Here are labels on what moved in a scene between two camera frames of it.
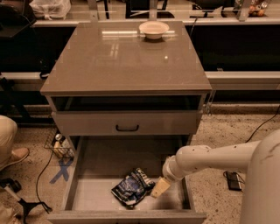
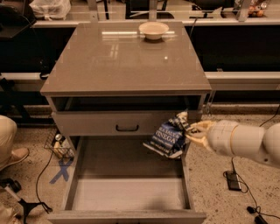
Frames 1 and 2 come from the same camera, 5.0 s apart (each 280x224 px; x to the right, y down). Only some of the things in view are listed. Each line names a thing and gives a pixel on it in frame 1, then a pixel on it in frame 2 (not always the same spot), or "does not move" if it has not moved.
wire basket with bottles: [59, 143] does not move
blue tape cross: [63, 171] does not move
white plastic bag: [51, 9] does not move
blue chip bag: [133, 188] → [171, 136]
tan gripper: [169, 171] → [219, 136]
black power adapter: [234, 182] does not move
